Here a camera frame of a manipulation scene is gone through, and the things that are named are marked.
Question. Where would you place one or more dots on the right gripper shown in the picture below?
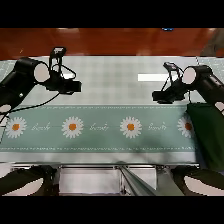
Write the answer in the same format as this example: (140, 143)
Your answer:
(170, 94)

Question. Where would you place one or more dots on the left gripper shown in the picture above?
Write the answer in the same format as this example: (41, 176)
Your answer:
(63, 86)

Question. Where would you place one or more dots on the dark green garment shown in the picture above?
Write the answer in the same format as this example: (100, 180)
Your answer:
(208, 133)

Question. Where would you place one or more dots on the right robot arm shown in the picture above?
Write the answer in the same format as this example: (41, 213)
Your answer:
(208, 81)

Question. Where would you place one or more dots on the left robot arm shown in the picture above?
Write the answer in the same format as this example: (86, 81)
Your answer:
(16, 81)

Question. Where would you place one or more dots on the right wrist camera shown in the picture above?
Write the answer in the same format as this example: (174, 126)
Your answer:
(172, 70)

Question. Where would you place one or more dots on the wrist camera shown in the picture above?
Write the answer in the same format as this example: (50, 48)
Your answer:
(172, 70)
(57, 57)

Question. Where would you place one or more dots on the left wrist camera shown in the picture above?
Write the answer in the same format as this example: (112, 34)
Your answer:
(57, 57)

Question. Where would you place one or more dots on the silver frame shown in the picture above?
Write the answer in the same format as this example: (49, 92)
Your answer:
(133, 180)

